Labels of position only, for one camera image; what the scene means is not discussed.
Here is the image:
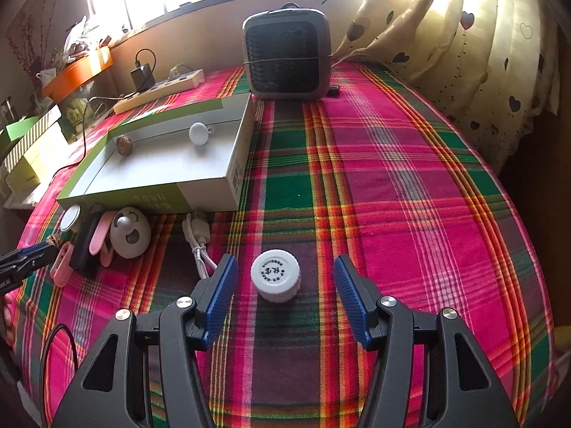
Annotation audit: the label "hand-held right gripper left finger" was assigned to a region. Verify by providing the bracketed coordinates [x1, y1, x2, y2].
[52, 253, 239, 428]

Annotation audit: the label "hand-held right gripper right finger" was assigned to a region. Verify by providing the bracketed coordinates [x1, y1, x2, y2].
[334, 254, 520, 428]

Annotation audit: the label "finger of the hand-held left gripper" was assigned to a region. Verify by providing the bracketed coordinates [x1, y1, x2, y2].
[0, 250, 61, 279]
[0, 243, 50, 266]

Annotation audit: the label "pink white clip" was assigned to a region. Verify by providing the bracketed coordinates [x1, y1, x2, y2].
[50, 243, 75, 287]

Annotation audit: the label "round silver compact mirror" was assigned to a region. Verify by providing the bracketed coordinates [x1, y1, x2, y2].
[59, 205, 83, 235]

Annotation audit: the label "white bottle cap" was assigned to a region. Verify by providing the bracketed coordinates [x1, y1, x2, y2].
[250, 252, 302, 302]

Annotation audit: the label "white cable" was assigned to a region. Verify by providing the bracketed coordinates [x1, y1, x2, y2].
[184, 207, 219, 279]

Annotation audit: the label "black rectangular lighter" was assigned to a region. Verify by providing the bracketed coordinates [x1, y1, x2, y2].
[69, 205, 104, 277]

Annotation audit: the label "green white cardboard box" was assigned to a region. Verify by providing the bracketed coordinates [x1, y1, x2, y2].
[57, 93, 256, 212]

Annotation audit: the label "person's left hand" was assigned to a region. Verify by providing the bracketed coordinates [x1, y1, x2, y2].
[0, 296, 15, 348]

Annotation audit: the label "long pink clip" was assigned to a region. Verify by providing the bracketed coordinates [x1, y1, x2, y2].
[88, 212, 115, 265]

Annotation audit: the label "yellow box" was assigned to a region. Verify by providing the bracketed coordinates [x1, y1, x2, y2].
[5, 122, 72, 188]

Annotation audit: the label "white panda toy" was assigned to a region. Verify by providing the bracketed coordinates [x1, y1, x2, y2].
[109, 206, 152, 260]

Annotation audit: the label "striped box lid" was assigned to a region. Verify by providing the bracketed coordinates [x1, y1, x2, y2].
[4, 106, 63, 172]

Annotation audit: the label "plaid tablecloth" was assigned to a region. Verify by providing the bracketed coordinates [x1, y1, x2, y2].
[9, 60, 558, 428]

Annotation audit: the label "green printed mug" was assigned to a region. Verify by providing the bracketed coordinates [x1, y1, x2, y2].
[60, 96, 96, 137]

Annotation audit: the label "white egg-shaped ball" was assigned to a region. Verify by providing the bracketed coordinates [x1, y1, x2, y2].
[188, 122, 210, 145]

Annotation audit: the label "orange box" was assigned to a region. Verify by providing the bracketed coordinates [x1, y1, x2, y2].
[41, 47, 114, 99]

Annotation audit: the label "black charger adapter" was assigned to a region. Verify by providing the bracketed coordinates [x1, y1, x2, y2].
[130, 66, 156, 92]

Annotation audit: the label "red blossom branches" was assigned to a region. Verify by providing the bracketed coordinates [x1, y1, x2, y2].
[6, 0, 59, 76]

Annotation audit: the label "cream power strip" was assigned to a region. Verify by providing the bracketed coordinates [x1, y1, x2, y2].
[113, 69, 205, 114]

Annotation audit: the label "pile of paper packets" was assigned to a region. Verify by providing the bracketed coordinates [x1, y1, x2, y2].
[62, 15, 112, 58]

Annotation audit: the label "grey desktop heater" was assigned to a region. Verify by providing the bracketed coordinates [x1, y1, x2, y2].
[242, 4, 334, 101]

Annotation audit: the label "thin black cable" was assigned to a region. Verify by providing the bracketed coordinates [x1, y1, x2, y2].
[39, 323, 79, 411]

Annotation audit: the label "black charger cable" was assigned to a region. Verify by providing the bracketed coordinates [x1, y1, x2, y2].
[51, 48, 158, 179]

